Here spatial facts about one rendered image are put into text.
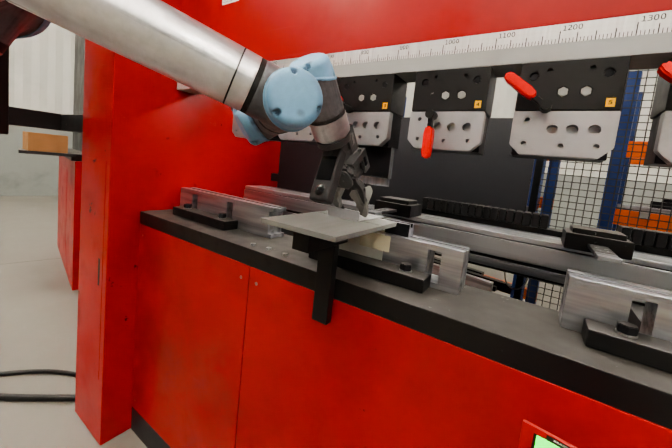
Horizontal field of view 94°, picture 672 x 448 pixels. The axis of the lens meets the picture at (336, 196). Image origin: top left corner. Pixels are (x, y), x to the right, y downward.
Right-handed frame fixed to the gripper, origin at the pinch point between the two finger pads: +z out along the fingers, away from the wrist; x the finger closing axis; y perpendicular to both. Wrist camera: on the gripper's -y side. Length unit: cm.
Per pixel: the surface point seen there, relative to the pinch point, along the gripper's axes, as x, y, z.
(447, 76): -17.2, 22.6, -22.0
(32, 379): 144, -82, 63
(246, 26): 47, 35, -37
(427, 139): -16.0, 10.9, -14.2
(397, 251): -10.9, -1.5, 8.6
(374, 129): -2.0, 15.1, -13.5
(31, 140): 242, 2, -6
